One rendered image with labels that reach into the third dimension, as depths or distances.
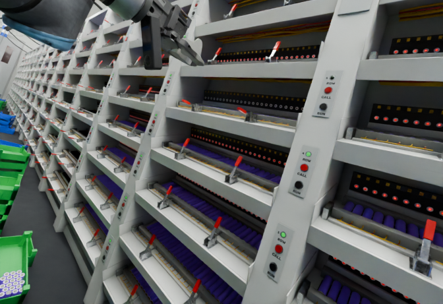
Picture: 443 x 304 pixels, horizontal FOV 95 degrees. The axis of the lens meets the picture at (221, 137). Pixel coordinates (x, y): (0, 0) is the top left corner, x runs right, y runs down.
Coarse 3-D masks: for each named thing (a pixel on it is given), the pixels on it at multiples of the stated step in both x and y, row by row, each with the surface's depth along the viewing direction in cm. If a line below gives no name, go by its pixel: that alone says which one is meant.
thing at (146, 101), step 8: (112, 88) 138; (128, 88) 128; (144, 88) 143; (152, 88) 136; (160, 88) 129; (112, 96) 133; (120, 96) 127; (128, 96) 134; (136, 96) 126; (144, 96) 110; (152, 96) 131; (120, 104) 125; (128, 104) 118; (136, 104) 111; (144, 104) 105; (152, 104) 99
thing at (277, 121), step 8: (184, 104) 92; (192, 104) 88; (216, 112) 79; (224, 112) 76; (232, 112) 73; (240, 112) 71; (264, 120) 65; (272, 120) 63; (280, 120) 61; (288, 120) 59
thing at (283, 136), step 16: (176, 96) 94; (176, 112) 87; (192, 112) 79; (272, 112) 77; (288, 112) 73; (224, 128) 69; (240, 128) 64; (256, 128) 60; (272, 128) 57; (288, 144) 54
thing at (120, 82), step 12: (132, 48) 142; (120, 60) 140; (132, 60) 144; (120, 84) 141; (132, 84) 147; (108, 108) 139; (120, 108) 145; (132, 108) 151; (96, 120) 139; (96, 132) 137; (84, 144) 140; (84, 156) 135; (84, 168) 136; (96, 168) 141; (72, 180) 137; (72, 192) 133; (60, 216) 134; (60, 228) 133
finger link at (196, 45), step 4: (188, 40) 53; (196, 40) 55; (200, 40) 56; (192, 44) 54; (196, 44) 55; (200, 44) 56; (192, 48) 54; (196, 48) 55; (200, 48) 56; (184, 52) 53; (196, 52) 55; (200, 52) 56; (188, 56) 55; (196, 56) 55; (200, 56) 57; (192, 60) 56; (196, 60) 55; (200, 60) 57; (196, 64) 58; (200, 64) 58
